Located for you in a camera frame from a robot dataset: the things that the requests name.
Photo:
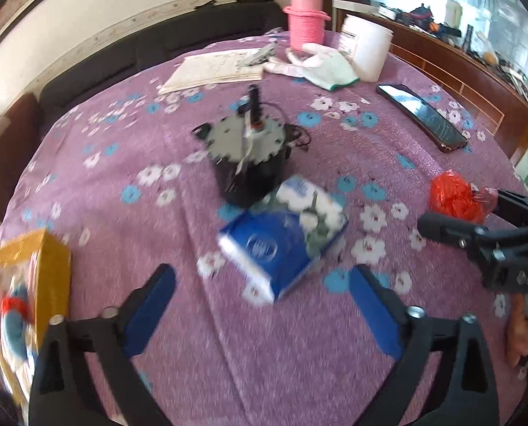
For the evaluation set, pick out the blue tissue packet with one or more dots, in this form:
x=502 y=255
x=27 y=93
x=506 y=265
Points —
x=264 y=253

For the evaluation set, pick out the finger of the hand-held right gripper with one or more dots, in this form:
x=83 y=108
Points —
x=446 y=227
x=521 y=208

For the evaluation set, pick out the small grey packet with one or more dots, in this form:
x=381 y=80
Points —
x=257 y=55

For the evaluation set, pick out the white floral tissue pack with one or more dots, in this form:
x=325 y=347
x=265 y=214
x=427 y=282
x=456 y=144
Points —
x=317 y=206

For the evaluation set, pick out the wooden cabinet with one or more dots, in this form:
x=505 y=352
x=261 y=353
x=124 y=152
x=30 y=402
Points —
x=450 y=80

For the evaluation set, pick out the yellow cardboard box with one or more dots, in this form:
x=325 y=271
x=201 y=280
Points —
x=46 y=253

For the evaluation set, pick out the white glove green cuff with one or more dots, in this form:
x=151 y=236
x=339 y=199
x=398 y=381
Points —
x=335 y=71

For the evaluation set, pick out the white plastic bottle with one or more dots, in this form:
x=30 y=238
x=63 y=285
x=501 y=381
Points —
x=453 y=11

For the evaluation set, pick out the white flat box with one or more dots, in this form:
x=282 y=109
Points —
x=361 y=6

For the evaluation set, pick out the purple floral tablecloth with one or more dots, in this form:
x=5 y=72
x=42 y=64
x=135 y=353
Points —
x=135 y=213

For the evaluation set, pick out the black electric motor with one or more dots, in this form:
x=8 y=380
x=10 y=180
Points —
x=237 y=142

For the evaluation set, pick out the pink thermos bottle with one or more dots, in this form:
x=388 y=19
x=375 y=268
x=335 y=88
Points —
x=306 y=26

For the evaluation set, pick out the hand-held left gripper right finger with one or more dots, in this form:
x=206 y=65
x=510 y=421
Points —
x=372 y=315

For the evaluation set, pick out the red plastic bag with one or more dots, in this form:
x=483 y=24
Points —
x=450 y=195

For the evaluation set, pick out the brown leather armchair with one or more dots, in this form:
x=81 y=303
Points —
x=6 y=151

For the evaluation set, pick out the white plastic jar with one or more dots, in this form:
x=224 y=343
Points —
x=370 y=49

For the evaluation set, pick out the black smartphone gold case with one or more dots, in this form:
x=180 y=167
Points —
x=423 y=115

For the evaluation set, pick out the person's right hand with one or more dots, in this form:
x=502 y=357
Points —
x=517 y=333

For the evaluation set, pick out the white paper booklet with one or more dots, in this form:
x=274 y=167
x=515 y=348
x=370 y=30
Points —
x=210 y=69

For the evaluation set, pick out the black sofa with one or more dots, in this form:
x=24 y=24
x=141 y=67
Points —
x=157 y=40

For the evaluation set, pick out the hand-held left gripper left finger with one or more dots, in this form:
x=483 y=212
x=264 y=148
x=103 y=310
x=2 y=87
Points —
x=153 y=310

